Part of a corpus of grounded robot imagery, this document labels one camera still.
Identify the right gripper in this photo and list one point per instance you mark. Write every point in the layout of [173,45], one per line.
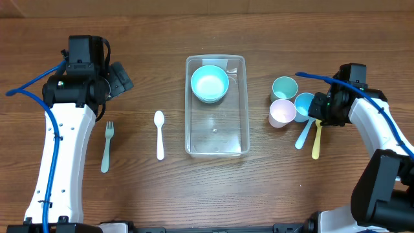
[315,110]

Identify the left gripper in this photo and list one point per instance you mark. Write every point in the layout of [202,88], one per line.
[121,81]

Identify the light blue cup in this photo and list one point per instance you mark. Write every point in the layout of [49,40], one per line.
[302,104]

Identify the yellow plastic fork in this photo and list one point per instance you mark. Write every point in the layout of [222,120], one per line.
[317,141]

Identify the light blue plastic fork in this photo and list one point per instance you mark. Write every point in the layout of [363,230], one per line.
[302,137]

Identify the pink cup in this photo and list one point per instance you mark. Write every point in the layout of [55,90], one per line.
[281,113]

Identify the teal green cup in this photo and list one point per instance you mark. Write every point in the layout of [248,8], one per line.
[283,87]

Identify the white plastic spoon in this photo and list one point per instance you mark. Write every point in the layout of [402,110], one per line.
[159,122]

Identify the white bowl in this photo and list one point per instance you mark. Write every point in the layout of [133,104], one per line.
[209,100]

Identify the light blue bowl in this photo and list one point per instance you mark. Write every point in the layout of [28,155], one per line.
[209,81]

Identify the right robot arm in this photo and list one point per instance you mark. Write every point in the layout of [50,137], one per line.
[382,200]

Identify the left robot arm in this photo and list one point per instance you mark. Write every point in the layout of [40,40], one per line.
[68,124]

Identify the clear plastic container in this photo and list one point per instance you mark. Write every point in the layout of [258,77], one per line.
[219,129]

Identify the pale green plastic fork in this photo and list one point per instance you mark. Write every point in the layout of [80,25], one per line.
[109,133]

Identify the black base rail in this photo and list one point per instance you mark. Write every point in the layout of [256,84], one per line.
[210,229]

